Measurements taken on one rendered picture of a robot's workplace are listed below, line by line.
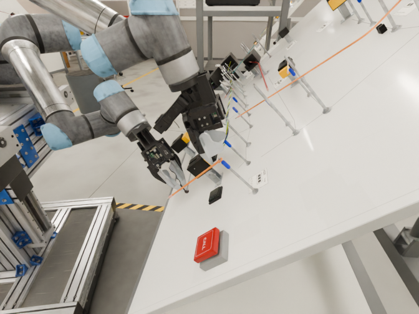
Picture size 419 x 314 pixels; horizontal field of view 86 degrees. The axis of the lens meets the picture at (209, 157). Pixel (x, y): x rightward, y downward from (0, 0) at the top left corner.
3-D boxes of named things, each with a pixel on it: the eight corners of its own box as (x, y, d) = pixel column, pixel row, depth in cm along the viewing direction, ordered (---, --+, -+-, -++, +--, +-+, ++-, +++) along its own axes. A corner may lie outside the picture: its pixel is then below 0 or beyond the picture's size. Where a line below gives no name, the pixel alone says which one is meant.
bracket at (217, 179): (217, 176, 63) (204, 166, 62) (223, 172, 62) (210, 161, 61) (214, 187, 60) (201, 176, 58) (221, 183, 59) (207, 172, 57)
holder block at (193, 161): (200, 169, 62) (189, 160, 61) (214, 158, 60) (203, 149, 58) (197, 179, 59) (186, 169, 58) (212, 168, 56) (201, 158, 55)
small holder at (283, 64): (306, 66, 68) (292, 48, 66) (305, 81, 62) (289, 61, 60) (293, 75, 71) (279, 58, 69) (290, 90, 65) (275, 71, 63)
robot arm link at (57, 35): (7, 27, 103) (25, 10, 67) (45, 25, 111) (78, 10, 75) (20, 55, 108) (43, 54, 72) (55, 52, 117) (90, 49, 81)
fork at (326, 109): (332, 109, 44) (290, 53, 39) (324, 115, 45) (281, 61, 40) (329, 106, 46) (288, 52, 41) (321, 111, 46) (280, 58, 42)
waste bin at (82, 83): (78, 118, 358) (64, 77, 324) (78, 108, 392) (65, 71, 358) (108, 113, 375) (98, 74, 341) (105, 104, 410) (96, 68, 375)
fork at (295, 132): (300, 132, 47) (257, 82, 42) (293, 137, 48) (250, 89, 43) (298, 128, 49) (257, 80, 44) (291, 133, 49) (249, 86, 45)
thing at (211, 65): (201, 80, 145) (201, 70, 142) (207, 68, 175) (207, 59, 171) (253, 81, 142) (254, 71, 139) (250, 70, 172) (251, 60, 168)
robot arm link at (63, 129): (-28, 4, 64) (48, 139, 54) (19, 5, 70) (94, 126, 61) (-12, 40, 73) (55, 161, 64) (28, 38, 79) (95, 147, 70)
